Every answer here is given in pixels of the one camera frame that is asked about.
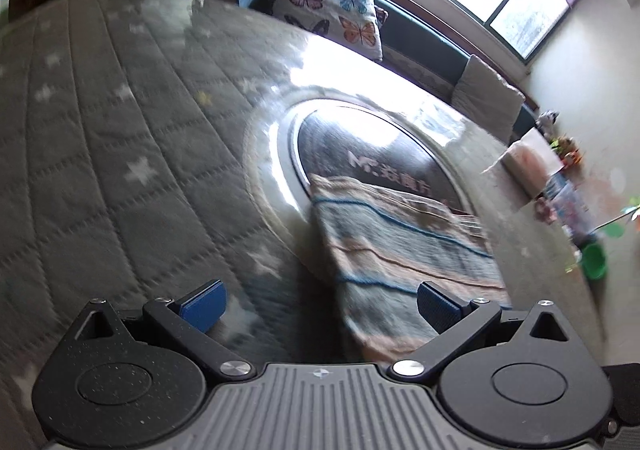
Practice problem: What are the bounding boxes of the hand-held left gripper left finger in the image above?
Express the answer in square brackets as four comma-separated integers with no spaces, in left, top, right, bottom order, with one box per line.
[70,279,255,382]

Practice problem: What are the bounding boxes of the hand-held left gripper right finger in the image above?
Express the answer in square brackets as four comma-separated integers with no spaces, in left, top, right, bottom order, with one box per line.
[391,281,572,384]

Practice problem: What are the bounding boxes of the striped knit sweater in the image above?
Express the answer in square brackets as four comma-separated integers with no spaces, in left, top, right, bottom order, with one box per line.
[309,174,513,363]

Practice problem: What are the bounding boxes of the green plastic pot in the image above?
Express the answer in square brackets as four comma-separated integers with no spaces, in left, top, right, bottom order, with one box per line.
[580,243,609,281]

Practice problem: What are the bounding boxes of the small pink toy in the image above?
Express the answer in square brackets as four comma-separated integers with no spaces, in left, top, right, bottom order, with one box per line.
[532,197,559,221]

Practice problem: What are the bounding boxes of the clear plastic storage box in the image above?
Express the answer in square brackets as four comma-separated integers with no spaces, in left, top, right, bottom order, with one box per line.
[542,170,596,237]

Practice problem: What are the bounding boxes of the green plant leaves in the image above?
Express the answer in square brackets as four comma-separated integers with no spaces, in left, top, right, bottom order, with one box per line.
[595,195,640,241]

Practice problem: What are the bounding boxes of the pink and white tissue box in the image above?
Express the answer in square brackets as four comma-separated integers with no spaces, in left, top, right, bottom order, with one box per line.
[482,127,566,204]

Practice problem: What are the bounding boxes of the round glass turntable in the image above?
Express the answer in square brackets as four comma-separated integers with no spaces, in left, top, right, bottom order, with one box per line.
[242,88,501,291]

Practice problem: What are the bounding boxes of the black and white plush dog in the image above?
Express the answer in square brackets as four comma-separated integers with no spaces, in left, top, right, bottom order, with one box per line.
[535,110,561,134]

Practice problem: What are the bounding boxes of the grey cushion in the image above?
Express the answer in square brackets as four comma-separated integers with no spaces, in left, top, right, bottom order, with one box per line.
[452,54,526,142]

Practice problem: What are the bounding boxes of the blue sofa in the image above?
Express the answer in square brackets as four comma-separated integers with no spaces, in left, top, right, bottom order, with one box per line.
[200,0,541,142]

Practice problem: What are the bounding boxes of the butterfly print pillow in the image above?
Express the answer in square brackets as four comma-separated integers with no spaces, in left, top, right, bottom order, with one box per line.
[265,0,384,62]

